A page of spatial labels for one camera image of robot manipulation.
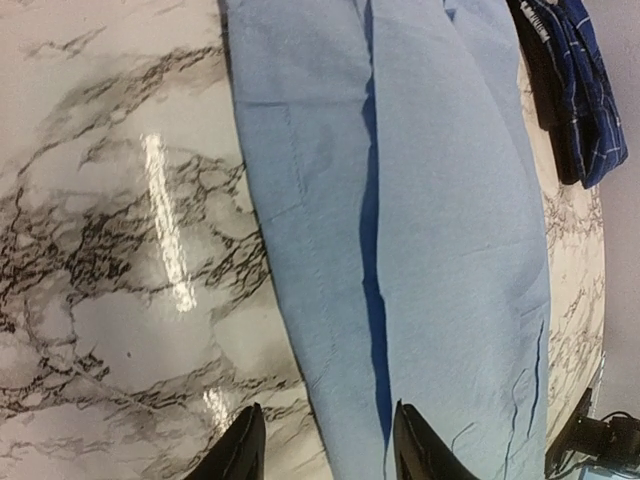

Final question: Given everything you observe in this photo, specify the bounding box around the light blue long sleeve shirt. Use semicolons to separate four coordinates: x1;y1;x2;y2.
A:
226;1;550;479

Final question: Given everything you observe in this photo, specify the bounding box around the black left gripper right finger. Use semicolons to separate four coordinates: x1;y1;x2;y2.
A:
393;401;478;480

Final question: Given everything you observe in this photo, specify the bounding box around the dark blue plaid folded shirt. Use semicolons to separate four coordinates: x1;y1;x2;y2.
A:
520;1;628;189

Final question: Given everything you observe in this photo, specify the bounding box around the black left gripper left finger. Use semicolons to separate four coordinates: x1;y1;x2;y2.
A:
187;403;266;480

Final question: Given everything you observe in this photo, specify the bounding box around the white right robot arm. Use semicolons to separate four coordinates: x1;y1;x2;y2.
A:
545;388;639;479

